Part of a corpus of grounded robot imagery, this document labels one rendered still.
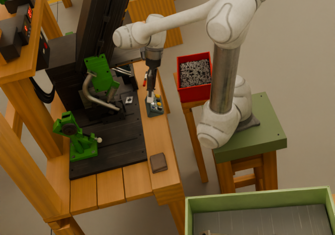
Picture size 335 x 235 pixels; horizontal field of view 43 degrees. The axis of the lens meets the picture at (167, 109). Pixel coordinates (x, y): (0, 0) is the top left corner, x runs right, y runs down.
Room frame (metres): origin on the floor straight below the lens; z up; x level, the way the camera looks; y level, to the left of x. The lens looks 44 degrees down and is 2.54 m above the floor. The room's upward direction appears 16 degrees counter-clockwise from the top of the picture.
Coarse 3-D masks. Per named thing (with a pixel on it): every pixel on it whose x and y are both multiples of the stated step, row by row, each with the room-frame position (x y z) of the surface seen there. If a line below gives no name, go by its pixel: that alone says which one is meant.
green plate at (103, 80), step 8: (96, 56) 1.89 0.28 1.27; (104, 56) 1.89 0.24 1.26; (88, 64) 1.89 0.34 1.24; (96, 64) 1.88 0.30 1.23; (104, 64) 1.88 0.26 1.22; (96, 72) 1.87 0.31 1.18; (104, 72) 1.87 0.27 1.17; (96, 80) 1.86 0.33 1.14; (104, 80) 1.86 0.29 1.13; (112, 80) 1.85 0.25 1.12; (96, 88) 1.85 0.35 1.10; (104, 88) 1.84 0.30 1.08
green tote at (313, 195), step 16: (256, 192) 1.01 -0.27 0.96; (272, 192) 0.99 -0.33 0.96; (288, 192) 0.97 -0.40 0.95; (304, 192) 0.96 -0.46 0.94; (320, 192) 0.94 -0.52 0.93; (192, 208) 1.07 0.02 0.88; (208, 208) 1.06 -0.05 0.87; (224, 208) 1.04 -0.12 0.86; (240, 208) 1.02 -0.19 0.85; (256, 208) 1.01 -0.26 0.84; (192, 224) 1.02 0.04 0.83
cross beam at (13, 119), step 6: (6, 108) 1.67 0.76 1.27; (12, 108) 1.66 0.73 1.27; (6, 114) 1.62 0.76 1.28; (12, 114) 1.61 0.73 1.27; (6, 120) 1.58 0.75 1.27; (12, 120) 1.56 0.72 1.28; (18, 120) 1.61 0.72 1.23; (12, 126) 1.52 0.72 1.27; (18, 126) 1.57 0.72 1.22; (18, 132) 1.54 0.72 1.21
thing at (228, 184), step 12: (252, 156) 1.36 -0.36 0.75; (264, 156) 1.32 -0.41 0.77; (276, 156) 1.32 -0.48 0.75; (216, 168) 1.58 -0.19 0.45; (228, 168) 1.33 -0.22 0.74; (240, 168) 1.34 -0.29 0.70; (264, 168) 1.32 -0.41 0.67; (276, 168) 1.32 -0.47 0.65; (228, 180) 1.33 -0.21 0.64; (240, 180) 1.59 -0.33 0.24; (252, 180) 1.58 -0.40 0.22; (264, 180) 1.34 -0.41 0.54; (276, 180) 1.32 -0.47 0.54; (228, 192) 1.34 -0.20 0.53
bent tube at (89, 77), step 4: (88, 72) 1.84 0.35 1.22; (92, 72) 1.87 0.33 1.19; (88, 76) 1.84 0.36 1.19; (92, 76) 1.84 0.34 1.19; (96, 76) 1.83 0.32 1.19; (88, 80) 1.84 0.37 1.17; (84, 84) 1.83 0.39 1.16; (88, 84) 1.84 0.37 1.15; (84, 88) 1.83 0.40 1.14; (84, 92) 1.82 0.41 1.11; (88, 92) 1.83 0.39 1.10; (88, 96) 1.81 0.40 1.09; (92, 96) 1.82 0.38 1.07; (92, 100) 1.80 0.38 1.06; (96, 100) 1.80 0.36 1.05; (100, 100) 1.81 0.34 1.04; (100, 104) 1.79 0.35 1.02; (104, 104) 1.79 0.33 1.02; (108, 104) 1.79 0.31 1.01; (112, 104) 1.80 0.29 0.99; (112, 108) 1.78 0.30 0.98; (116, 108) 1.78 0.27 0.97
